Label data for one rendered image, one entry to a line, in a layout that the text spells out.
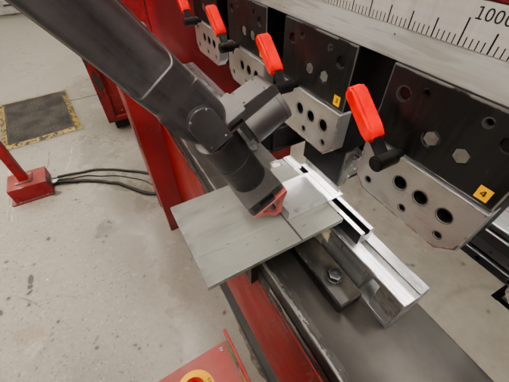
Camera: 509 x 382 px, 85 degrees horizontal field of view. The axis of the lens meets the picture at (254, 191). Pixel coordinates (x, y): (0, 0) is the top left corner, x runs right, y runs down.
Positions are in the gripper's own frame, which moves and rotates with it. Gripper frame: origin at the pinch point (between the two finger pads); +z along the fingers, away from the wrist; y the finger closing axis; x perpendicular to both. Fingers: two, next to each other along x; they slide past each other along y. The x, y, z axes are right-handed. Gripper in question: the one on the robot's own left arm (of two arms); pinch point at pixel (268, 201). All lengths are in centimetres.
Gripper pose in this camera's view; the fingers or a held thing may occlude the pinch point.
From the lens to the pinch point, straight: 51.7
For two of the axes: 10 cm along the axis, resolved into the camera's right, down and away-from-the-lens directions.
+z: 4.0, 4.6, 7.9
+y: -4.9, -6.2, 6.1
